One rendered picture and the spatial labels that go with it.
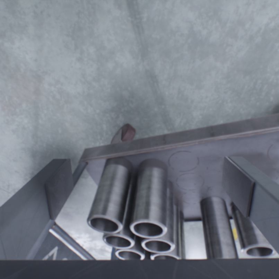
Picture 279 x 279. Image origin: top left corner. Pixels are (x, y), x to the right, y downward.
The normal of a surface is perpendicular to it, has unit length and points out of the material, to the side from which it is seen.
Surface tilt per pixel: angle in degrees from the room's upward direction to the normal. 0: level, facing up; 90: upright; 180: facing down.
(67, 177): 96
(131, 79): 0
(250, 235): 90
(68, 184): 96
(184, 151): 0
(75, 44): 0
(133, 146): 90
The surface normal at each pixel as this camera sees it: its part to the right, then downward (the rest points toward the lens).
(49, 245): 0.92, -0.08
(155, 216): 0.37, -0.68
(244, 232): -0.82, -0.50
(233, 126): -0.31, -0.75
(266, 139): -0.11, 0.64
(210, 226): -0.68, -0.61
